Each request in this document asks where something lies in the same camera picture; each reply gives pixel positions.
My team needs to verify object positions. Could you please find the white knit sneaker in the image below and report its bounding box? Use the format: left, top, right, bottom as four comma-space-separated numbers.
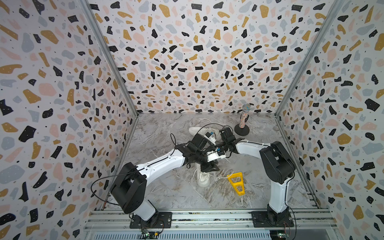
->
189, 126, 221, 141
195, 163, 211, 188

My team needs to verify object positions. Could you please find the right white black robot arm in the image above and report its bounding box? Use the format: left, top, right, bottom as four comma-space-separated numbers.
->
219, 127, 296, 225

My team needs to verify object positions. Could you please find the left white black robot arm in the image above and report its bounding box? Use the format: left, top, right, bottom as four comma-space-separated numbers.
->
111, 134, 226, 221

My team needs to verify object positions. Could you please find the sprinkle tube on black base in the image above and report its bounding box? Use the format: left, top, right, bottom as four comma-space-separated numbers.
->
234, 104, 251, 136

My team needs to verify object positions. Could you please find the yellow plastic triangular stand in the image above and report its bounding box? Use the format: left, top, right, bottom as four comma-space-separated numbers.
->
227, 172, 245, 196

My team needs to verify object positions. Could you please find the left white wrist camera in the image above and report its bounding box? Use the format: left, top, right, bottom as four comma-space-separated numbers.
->
207, 150, 226, 162

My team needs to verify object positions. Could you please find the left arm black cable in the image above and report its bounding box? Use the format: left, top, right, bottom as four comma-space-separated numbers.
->
89, 122, 229, 240

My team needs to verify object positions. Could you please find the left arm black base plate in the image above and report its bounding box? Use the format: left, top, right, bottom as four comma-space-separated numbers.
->
130, 212, 173, 229

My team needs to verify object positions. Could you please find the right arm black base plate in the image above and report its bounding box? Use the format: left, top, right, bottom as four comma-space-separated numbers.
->
251, 210, 294, 228

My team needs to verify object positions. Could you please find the front aluminium rail frame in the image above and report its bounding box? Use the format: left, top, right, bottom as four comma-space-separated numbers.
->
85, 209, 343, 240

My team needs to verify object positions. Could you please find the left aluminium corner post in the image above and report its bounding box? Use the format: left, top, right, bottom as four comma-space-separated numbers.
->
78, 0, 139, 119

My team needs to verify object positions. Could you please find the aluminium corner post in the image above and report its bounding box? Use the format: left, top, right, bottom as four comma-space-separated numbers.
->
78, 0, 139, 119
275, 0, 345, 119

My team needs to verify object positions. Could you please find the right aluminium corner post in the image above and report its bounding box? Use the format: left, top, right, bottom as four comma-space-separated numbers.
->
275, 0, 345, 119

